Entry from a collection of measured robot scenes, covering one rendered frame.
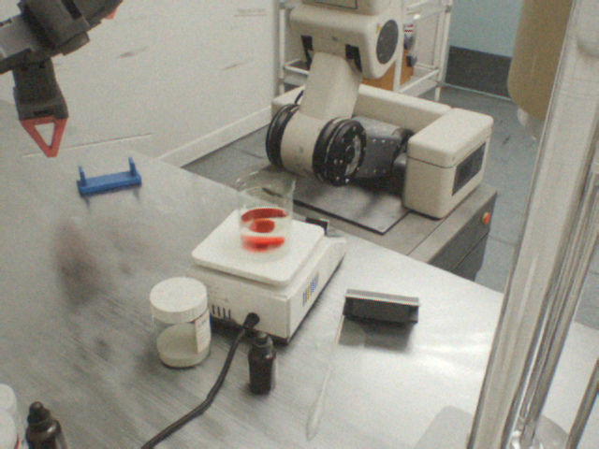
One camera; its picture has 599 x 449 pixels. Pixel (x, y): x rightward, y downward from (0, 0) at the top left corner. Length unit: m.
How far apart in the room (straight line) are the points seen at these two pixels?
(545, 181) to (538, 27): 0.09
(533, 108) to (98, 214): 0.79
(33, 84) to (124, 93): 1.55
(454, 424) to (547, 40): 0.45
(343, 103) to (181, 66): 1.25
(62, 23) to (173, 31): 1.74
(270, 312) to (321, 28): 0.96
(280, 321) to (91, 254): 0.31
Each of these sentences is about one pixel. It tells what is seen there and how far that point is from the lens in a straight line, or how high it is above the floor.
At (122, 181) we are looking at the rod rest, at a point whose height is 0.76.
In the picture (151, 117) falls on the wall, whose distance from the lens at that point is 2.62.
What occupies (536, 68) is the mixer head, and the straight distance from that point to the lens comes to 0.26.
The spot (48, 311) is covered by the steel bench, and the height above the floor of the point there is 0.75.
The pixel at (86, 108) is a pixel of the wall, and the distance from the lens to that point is 2.41.
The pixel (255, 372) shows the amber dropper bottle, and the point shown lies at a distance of 0.64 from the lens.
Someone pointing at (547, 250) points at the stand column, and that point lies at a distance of 0.20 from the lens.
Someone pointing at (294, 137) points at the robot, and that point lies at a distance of 1.53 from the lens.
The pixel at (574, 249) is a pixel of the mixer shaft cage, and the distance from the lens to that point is 0.35.
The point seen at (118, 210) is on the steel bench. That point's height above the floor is 0.75.
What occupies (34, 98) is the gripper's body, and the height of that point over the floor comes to 0.92.
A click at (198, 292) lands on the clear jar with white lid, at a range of 0.66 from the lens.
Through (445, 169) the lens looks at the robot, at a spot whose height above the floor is 0.52.
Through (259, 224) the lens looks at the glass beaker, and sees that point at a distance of 0.66.
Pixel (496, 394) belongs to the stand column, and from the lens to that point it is 0.24.
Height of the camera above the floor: 1.23
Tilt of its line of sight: 32 degrees down
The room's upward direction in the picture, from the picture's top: 1 degrees clockwise
